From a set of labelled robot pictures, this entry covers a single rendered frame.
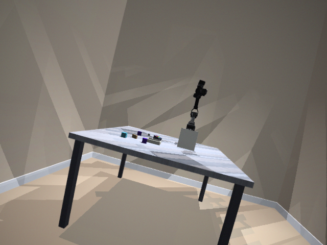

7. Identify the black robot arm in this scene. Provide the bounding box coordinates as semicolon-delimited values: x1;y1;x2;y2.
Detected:
186;88;207;131

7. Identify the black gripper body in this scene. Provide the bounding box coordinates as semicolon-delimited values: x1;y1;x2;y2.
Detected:
193;80;206;99

